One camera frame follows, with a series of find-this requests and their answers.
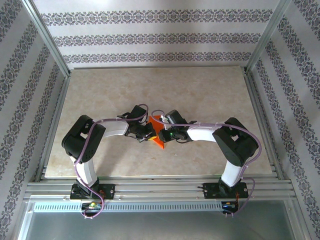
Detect orange paper sheet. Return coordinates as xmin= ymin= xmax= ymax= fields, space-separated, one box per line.
xmin=147 ymin=115 xmax=167 ymax=151

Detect grey metal sheet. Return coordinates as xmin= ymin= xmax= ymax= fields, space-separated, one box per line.
xmin=16 ymin=199 xmax=307 ymax=240

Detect wide aluminium mounting rail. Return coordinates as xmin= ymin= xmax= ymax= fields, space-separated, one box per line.
xmin=23 ymin=174 xmax=298 ymax=202

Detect short aluminium cross rail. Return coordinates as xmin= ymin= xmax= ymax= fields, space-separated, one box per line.
xmin=67 ymin=65 xmax=248 ymax=71

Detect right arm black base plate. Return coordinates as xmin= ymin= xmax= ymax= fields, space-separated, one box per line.
xmin=202 ymin=182 xmax=249 ymax=200

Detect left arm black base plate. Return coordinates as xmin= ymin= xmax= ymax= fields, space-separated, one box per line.
xmin=69 ymin=183 xmax=116 ymax=201

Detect slotted grey cable duct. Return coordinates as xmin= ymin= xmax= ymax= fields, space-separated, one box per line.
xmin=32 ymin=201 xmax=241 ymax=213

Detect aluminium side rail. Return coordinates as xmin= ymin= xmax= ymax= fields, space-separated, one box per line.
xmin=34 ymin=72 xmax=72 ymax=183
xmin=243 ymin=72 xmax=286 ymax=181

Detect aluminium frame post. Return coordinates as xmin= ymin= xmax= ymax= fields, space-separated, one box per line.
xmin=21 ymin=0 xmax=71 ymax=78
xmin=245 ymin=0 xmax=293 ymax=76

